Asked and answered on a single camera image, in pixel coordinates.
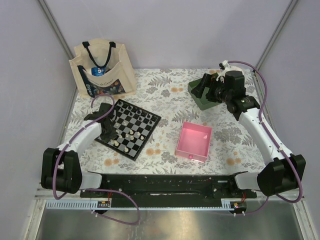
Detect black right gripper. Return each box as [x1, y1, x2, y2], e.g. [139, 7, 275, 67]
[190, 73, 232, 104]

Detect black white chess board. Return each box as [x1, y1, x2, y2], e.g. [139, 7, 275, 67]
[95, 99, 162, 161]

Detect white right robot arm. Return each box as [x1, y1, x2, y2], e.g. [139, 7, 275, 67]
[191, 70, 306, 198]

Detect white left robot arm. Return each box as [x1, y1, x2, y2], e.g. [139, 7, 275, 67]
[40, 103, 116, 198]

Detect floral table cloth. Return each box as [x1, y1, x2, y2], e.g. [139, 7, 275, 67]
[80, 69, 265, 175]

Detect pink plastic tray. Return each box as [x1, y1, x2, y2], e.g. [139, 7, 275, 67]
[174, 121, 212, 163]

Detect cream canvas tote bag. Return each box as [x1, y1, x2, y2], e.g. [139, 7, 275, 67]
[69, 38, 137, 98]

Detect blue white packet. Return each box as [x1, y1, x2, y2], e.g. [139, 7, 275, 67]
[91, 66, 106, 77]

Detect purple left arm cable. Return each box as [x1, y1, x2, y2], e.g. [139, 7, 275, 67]
[52, 93, 142, 225]

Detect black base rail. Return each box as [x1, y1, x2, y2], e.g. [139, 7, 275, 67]
[80, 174, 257, 202]

